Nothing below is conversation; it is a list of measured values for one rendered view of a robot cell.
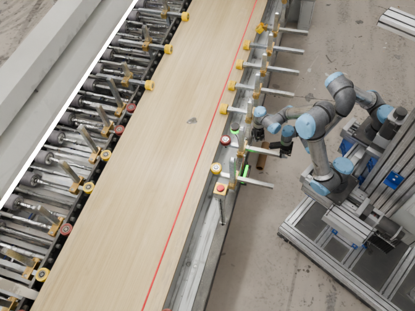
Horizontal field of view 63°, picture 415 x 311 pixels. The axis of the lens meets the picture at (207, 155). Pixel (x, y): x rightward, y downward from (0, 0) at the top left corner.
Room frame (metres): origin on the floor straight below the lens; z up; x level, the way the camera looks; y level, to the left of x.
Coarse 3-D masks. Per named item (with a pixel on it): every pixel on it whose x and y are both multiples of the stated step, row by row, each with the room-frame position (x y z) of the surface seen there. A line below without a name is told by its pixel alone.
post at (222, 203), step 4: (220, 200) 0.86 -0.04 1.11; (224, 200) 0.88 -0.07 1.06; (220, 204) 0.86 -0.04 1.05; (224, 204) 0.87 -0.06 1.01; (220, 208) 0.86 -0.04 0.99; (224, 208) 0.87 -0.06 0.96; (220, 212) 0.87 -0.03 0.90; (224, 212) 0.86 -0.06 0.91; (220, 216) 0.87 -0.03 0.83; (224, 216) 0.86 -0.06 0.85; (220, 220) 0.87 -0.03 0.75; (224, 220) 0.86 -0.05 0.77; (224, 224) 0.85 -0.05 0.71
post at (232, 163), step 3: (231, 159) 1.11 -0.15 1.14; (234, 159) 1.11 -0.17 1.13; (231, 162) 1.10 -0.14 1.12; (234, 162) 1.10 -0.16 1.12; (231, 165) 1.10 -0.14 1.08; (234, 165) 1.10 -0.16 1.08; (231, 168) 1.10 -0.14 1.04; (234, 168) 1.10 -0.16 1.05; (231, 171) 1.10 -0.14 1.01; (234, 171) 1.10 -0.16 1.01; (231, 174) 1.10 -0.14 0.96; (234, 174) 1.10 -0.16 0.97; (231, 177) 1.10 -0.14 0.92; (234, 177) 1.10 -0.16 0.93; (231, 180) 1.10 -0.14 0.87; (234, 180) 1.10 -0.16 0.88; (234, 183) 1.10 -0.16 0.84; (231, 189) 1.11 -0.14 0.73; (234, 189) 1.10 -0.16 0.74
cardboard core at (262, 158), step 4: (264, 144) 1.87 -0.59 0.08; (268, 144) 1.87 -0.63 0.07; (264, 148) 1.83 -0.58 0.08; (268, 148) 1.84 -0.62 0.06; (260, 156) 1.75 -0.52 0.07; (264, 156) 1.74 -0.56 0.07; (260, 160) 1.69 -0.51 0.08; (264, 160) 1.69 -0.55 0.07; (256, 164) 1.67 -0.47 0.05; (260, 164) 1.65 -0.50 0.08; (264, 164) 1.66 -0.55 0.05; (256, 168) 1.64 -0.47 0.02; (260, 168) 1.64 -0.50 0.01
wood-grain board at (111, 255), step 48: (192, 0) 3.21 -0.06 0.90; (240, 0) 3.10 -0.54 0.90; (192, 48) 2.48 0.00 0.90; (240, 48) 2.40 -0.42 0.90; (144, 96) 1.98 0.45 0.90; (192, 96) 1.90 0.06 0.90; (144, 144) 1.49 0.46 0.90; (192, 144) 1.43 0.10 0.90; (96, 192) 1.14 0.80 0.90; (144, 192) 1.09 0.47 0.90; (192, 192) 1.04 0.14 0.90; (96, 240) 0.79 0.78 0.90; (144, 240) 0.75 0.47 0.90; (48, 288) 0.53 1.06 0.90; (96, 288) 0.50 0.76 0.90; (144, 288) 0.46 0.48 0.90
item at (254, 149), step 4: (232, 144) 1.41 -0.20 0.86; (236, 144) 1.40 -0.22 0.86; (236, 148) 1.39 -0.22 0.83; (252, 148) 1.35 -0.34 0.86; (256, 148) 1.35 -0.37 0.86; (260, 148) 1.34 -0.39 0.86; (256, 152) 1.33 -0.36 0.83; (260, 152) 1.32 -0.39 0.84; (264, 152) 1.30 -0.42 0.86; (268, 152) 1.30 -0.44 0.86; (272, 152) 1.29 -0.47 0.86; (276, 152) 1.29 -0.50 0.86; (276, 156) 1.27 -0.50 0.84
